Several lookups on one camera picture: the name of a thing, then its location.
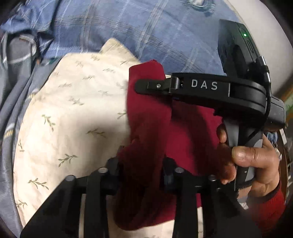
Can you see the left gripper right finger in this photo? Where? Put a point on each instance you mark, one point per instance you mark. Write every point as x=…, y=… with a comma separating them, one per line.
x=222, y=215

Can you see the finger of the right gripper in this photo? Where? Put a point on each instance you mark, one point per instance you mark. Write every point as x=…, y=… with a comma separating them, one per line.
x=151, y=86

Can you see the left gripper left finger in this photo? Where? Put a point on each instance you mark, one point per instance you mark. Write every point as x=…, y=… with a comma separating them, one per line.
x=59, y=215

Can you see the dark red shirt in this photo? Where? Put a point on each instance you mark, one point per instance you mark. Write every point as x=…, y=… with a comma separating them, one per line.
x=160, y=128

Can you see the right hand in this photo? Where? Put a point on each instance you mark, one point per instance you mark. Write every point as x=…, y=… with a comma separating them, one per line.
x=265, y=160

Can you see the blue plaid quilt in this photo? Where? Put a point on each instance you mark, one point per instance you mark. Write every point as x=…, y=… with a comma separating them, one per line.
x=180, y=35

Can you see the cream leaf-print pillow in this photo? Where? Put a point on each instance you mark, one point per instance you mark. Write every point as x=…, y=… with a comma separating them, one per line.
x=73, y=125

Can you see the grey star-patterned bedding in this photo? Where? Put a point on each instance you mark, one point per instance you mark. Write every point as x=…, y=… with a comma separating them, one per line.
x=23, y=74

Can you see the black camera box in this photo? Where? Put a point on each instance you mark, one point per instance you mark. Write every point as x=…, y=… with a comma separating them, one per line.
x=237, y=51

